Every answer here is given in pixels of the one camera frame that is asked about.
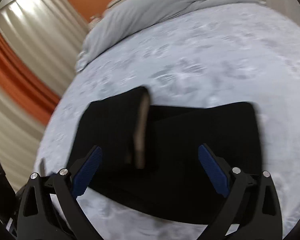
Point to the cream pleated curtain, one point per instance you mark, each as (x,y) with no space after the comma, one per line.
(39,43)

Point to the butterfly print bed sheet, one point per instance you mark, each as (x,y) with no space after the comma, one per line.
(206,58)

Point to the black pants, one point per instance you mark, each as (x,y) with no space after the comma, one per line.
(150,157)

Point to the grey quilted duvet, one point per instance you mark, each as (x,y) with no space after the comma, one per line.
(132,16)

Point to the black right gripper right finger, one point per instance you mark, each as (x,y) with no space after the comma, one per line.
(251,209)

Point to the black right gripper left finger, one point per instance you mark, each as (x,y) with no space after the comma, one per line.
(49,207)

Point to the orange curtain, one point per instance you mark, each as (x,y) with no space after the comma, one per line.
(29,92)

